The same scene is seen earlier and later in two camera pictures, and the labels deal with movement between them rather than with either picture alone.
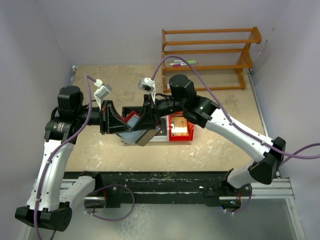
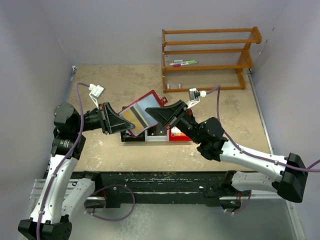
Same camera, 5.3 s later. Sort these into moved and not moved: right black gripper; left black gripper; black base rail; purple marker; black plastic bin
Moved: right black gripper; black plastic bin
Not moved: left black gripper; purple marker; black base rail
